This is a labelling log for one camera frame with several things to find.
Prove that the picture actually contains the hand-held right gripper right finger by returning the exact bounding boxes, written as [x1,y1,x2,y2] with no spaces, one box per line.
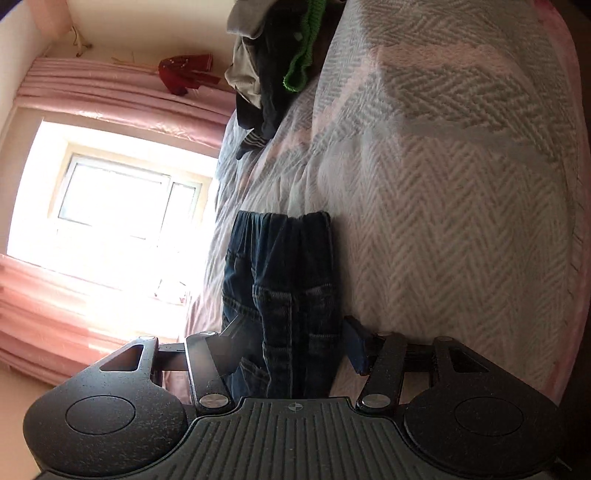
[344,315,491,412]

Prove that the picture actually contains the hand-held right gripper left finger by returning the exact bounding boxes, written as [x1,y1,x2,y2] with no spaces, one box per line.
[99,316,253,414]

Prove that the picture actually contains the dark blue denim pants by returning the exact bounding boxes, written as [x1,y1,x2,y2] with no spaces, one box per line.
[222,210,345,400]

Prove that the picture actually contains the pink curtain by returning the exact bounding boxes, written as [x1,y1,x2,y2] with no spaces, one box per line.
[17,57,237,149]
[0,253,195,389]

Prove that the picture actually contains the grey herringbone blanket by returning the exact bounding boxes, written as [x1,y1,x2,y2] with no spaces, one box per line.
[185,0,583,403]

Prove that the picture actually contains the white framed window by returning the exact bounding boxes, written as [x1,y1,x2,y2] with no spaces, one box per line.
[54,154,205,241]

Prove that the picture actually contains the grey striped sock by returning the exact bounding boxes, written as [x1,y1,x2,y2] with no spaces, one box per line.
[236,129,269,161]

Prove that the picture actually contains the black garment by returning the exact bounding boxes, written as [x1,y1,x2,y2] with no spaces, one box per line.
[235,28,325,140]

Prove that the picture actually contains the green knitted cloth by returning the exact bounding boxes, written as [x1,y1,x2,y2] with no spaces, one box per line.
[283,0,329,92]

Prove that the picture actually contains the red cloth ornament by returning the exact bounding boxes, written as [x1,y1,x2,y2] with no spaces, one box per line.
[157,54,214,97]

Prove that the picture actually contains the grey garment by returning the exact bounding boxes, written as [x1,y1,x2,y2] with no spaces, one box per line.
[225,0,315,94]

